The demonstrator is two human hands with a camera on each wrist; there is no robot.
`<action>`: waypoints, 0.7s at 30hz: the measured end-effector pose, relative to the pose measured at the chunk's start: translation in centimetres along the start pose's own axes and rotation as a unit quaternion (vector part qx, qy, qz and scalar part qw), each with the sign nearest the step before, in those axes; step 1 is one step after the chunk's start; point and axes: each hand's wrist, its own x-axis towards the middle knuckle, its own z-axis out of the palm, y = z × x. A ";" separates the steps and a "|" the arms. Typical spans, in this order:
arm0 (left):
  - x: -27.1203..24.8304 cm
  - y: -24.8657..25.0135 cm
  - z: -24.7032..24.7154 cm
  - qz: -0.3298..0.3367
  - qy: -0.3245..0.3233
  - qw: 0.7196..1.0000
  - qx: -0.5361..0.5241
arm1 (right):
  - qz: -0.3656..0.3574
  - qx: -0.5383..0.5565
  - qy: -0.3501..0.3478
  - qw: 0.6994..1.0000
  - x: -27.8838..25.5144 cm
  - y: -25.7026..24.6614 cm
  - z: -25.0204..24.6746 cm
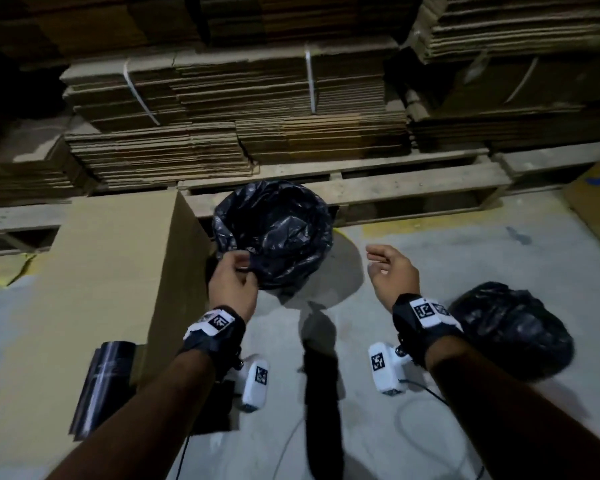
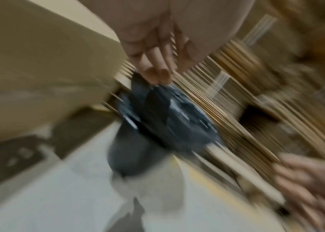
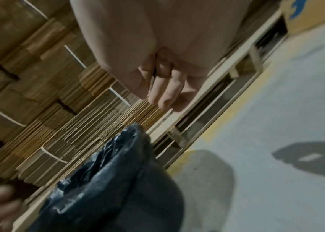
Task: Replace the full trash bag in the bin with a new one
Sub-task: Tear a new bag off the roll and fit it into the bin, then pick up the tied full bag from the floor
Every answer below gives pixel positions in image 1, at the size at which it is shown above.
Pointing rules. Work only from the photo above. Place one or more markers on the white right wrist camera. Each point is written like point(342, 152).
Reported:
point(385, 369)

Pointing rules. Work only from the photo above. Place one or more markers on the person's left forearm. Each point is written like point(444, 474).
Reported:
point(140, 424)

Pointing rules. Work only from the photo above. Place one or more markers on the person's right forearm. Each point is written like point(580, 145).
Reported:
point(520, 419)

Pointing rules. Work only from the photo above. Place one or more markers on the wooden pallet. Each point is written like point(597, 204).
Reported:
point(405, 187)
point(550, 157)
point(20, 217)

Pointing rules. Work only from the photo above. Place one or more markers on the person's right hand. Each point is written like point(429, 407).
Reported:
point(395, 277)

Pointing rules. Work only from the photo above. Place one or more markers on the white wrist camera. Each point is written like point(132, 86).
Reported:
point(385, 369)
point(255, 384)

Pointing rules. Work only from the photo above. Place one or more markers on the person's left hand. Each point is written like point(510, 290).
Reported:
point(232, 284)

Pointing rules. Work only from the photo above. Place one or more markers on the roll of black bags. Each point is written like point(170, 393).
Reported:
point(105, 389)

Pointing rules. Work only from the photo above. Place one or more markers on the stack of flattened cardboard sheets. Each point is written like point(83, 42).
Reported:
point(130, 22)
point(155, 154)
point(25, 179)
point(515, 94)
point(325, 137)

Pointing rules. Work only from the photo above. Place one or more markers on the cardboard box with blue tape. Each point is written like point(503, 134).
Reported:
point(597, 204)

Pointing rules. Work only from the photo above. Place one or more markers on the large plain cardboard box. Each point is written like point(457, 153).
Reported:
point(90, 294)

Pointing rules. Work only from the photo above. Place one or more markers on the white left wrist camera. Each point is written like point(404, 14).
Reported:
point(255, 384)

